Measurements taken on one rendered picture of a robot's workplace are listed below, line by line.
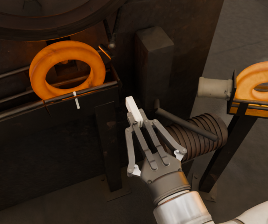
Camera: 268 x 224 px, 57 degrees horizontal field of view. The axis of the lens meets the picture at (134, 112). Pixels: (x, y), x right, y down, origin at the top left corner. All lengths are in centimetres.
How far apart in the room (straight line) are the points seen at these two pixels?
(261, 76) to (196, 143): 27
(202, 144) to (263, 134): 81
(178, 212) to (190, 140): 39
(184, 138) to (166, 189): 36
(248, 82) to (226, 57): 130
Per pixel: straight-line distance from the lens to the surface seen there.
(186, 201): 44
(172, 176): 45
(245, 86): 71
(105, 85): 66
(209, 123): 83
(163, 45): 64
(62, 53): 58
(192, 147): 80
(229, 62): 196
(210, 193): 130
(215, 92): 72
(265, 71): 69
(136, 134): 51
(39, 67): 60
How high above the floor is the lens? 118
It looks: 51 degrees down
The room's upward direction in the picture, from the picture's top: straight up
